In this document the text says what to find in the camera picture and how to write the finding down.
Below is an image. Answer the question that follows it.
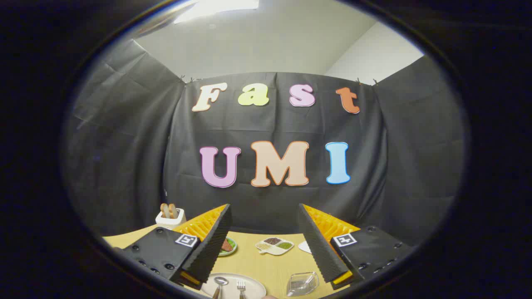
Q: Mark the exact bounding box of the divided seasoning dish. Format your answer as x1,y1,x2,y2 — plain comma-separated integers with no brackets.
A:
255,237,294,255

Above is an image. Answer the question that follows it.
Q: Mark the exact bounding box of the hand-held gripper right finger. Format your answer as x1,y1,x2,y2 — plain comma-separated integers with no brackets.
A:
298,203,416,290

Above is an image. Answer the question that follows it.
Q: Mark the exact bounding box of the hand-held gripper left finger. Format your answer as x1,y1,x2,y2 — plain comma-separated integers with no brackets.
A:
112,203,233,290

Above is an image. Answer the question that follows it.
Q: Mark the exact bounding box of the pale green plate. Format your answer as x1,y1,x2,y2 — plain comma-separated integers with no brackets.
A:
217,237,238,257

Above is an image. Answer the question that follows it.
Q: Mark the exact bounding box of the large white plate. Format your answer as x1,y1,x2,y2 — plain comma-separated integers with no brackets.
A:
200,273,267,299

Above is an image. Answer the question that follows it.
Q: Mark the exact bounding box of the wooden-handled metal spoon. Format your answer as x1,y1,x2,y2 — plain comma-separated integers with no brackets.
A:
212,277,229,299

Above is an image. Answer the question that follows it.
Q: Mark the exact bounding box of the white toaster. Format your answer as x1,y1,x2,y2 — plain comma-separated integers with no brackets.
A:
155,208,187,230

